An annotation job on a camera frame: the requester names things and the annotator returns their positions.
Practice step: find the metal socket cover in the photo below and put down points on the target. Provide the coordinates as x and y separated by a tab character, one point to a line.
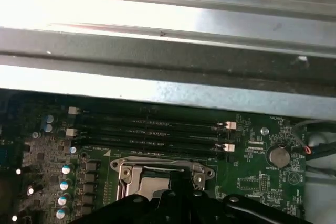
132	184

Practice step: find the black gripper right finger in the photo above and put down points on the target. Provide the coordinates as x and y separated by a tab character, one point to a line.
223	213

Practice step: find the green motherboard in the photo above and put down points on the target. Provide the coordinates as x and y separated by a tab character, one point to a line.
236	161

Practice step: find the silver square CPU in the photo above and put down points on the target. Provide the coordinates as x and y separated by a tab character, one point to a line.
155	186

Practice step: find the silver motherboard screw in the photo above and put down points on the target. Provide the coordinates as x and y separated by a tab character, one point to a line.
264	130

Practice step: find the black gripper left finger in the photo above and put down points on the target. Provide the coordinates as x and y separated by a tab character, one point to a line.
147	211

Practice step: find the CPU socket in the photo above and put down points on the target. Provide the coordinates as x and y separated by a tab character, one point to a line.
207	167

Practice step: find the silver coin battery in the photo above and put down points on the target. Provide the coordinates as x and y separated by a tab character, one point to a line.
278	157

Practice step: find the black open PC case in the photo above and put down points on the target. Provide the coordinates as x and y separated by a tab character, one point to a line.
168	51

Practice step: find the silver electrolytic capacitor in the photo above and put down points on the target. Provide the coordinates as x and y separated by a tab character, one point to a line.
61	213
68	169
63	200
48	119
73	149
48	128
64	185

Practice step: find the black RAM slot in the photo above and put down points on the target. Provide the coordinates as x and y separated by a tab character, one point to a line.
183	145
183	127
118	115
118	136

